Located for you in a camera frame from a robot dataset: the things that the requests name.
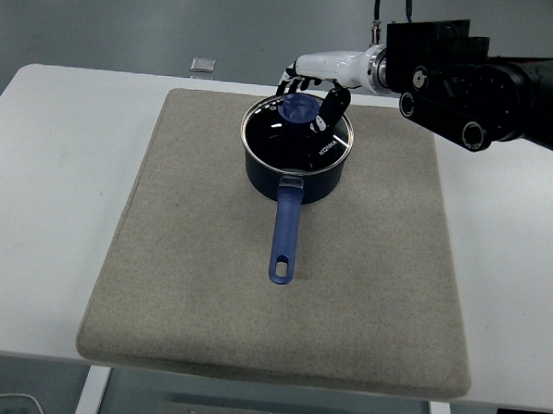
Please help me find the beige fabric mat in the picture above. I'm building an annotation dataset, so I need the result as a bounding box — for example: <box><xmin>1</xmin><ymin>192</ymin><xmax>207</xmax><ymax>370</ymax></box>
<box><xmin>72</xmin><ymin>83</ymin><xmax>487</xmax><ymax>399</ymax></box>

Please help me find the glass pot lid blue knob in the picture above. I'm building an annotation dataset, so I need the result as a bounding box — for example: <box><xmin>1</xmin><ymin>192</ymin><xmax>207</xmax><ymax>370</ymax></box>
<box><xmin>236</xmin><ymin>89</ymin><xmax>357</xmax><ymax>179</ymax></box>

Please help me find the dark blue saucepan blue handle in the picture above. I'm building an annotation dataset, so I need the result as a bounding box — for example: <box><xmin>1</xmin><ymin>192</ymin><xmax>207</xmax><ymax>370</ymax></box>
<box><xmin>233</xmin><ymin>125</ymin><xmax>352</xmax><ymax>289</ymax></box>

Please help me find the small metal floor plate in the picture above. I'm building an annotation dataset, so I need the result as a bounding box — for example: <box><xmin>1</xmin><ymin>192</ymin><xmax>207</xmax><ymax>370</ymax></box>
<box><xmin>189</xmin><ymin>56</ymin><xmax>217</xmax><ymax>76</ymax></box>

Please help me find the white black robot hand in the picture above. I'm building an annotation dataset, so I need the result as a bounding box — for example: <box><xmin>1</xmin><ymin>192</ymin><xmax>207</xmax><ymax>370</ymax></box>
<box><xmin>273</xmin><ymin>41</ymin><xmax>378</xmax><ymax>139</ymax></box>

